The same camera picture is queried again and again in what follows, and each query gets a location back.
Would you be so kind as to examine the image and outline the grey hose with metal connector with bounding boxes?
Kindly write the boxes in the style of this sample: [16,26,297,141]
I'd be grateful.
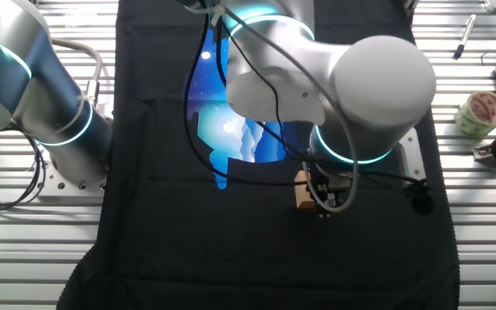
[46,36,104,109]

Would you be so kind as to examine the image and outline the thin black cable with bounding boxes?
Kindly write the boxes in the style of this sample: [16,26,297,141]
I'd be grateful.
[215,19,425,187]

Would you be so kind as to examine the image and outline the black cloth with blue print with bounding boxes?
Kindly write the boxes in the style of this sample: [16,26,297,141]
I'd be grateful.
[56,0,462,310]

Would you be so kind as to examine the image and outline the small wooden block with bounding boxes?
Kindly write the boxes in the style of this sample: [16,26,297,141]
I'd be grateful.
[294,170,317,211]

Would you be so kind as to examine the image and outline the clear tape roll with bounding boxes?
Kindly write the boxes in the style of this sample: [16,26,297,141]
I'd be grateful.
[453,90,496,140]

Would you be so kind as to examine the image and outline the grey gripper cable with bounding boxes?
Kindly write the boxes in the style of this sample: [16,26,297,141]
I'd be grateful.
[220,4,360,214]

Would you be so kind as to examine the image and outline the black looped base cable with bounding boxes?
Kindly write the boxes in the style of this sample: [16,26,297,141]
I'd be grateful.
[0,128,50,211]

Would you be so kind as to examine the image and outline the silver marker pen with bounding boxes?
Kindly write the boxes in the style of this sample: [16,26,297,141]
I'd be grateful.
[452,14,477,60]

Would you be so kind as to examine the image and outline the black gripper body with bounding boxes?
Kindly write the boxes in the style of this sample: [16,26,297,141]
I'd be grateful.
[312,165,353,195]

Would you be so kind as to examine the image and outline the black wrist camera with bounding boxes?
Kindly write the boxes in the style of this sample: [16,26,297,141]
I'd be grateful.
[404,178,436,218]

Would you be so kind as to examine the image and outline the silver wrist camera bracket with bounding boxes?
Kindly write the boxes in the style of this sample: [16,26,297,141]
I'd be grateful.
[396,127,428,182]

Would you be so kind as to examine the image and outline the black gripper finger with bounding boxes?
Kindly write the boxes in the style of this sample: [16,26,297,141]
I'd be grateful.
[312,183,327,208]
[316,191,344,219]

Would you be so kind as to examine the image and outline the thick black cable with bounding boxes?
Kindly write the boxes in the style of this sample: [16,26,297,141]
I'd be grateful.
[182,12,309,188]

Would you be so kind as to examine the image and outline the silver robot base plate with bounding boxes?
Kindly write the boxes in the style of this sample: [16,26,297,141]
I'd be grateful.
[32,148,109,204]

